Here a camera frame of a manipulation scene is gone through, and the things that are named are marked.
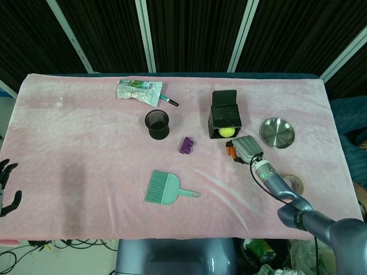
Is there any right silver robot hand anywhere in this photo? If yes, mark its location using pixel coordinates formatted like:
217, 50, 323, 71
225, 135, 265, 166

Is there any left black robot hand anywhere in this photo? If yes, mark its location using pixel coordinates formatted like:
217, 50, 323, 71
0, 159, 23, 219

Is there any yellow tennis ball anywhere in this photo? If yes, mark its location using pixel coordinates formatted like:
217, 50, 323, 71
218, 127, 237, 139

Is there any black open cardboard box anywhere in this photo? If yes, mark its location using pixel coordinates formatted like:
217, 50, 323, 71
208, 89, 243, 140

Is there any teal plastic hand brush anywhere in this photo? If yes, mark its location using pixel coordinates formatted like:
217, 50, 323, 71
143, 169, 201, 206

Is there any stainless steel bowl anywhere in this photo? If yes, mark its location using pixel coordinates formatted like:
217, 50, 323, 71
259, 117, 296, 150

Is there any purple toy building block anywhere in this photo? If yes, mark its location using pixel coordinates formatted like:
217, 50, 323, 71
179, 136, 196, 156

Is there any clear adhesive tape roll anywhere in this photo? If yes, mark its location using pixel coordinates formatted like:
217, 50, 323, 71
282, 173, 305, 196

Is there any pink plush table cloth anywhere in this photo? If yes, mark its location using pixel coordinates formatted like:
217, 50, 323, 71
0, 73, 363, 240

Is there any black marker pen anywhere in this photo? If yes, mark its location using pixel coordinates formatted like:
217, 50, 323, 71
159, 93, 180, 107

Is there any black mesh pen cup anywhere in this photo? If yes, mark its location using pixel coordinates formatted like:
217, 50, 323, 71
144, 109, 171, 141

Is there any blue denim fabric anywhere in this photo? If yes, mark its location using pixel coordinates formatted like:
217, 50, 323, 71
329, 96, 367, 180

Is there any black waste bin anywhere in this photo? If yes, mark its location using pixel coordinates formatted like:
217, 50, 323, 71
239, 237, 291, 275

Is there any crumpled white snack packet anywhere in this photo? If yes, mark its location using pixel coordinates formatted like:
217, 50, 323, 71
115, 79, 163, 107

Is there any grey robot torso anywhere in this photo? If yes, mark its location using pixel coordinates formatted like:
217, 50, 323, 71
114, 238, 239, 275

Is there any black floor cable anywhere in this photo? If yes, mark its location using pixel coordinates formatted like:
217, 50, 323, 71
0, 238, 119, 275

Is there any white partition post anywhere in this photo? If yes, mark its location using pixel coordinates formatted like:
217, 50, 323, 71
135, 0, 157, 73
320, 25, 367, 83
0, 79, 17, 100
227, 0, 260, 73
46, 0, 95, 73

